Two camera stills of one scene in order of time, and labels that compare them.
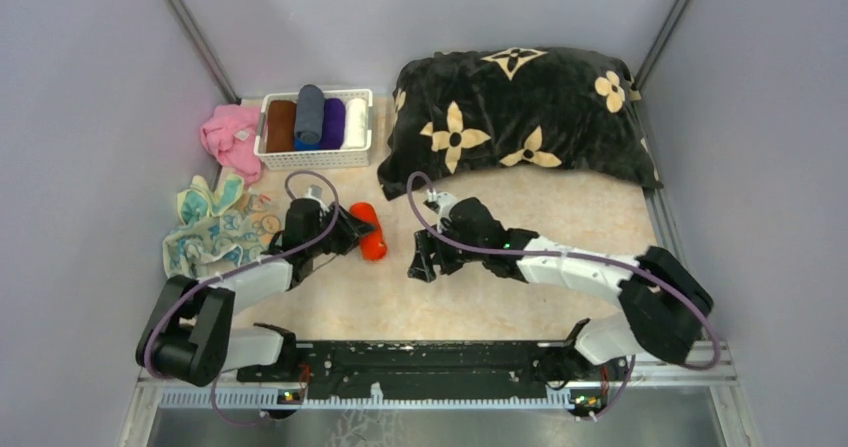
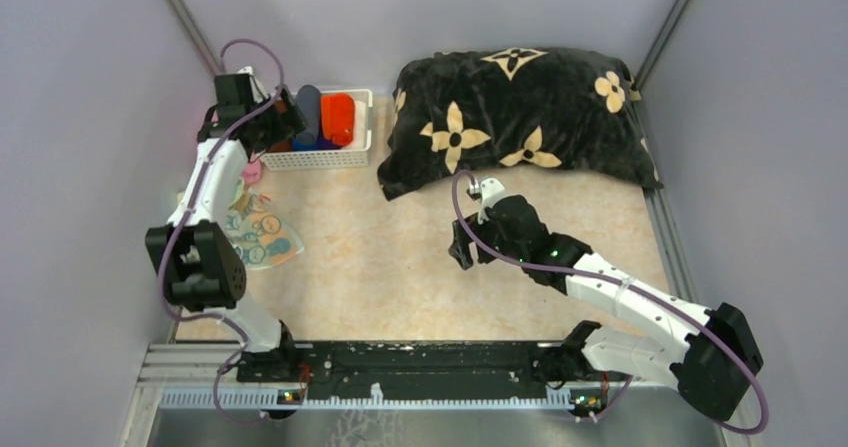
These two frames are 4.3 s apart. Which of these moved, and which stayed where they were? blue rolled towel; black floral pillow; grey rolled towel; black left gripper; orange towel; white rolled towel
Moved: orange towel; black left gripper
Stayed: blue rolled towel; grey rolled towel; black floral pillow; white rolled towel
